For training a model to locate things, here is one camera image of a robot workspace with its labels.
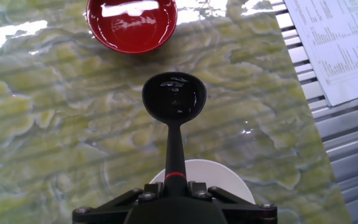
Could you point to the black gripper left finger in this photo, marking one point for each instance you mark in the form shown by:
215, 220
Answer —
104, 211

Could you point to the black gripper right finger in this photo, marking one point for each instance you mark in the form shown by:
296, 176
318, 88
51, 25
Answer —
247, 211

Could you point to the white bowl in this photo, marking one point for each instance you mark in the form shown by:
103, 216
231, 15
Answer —
216, 177

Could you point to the red bowl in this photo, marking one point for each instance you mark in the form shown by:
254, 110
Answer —
132, 31

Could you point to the green marble pattern mat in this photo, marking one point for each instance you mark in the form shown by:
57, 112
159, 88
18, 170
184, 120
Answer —
57, 124

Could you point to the printed table paper sheet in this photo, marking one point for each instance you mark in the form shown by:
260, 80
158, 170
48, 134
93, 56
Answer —
343, 46

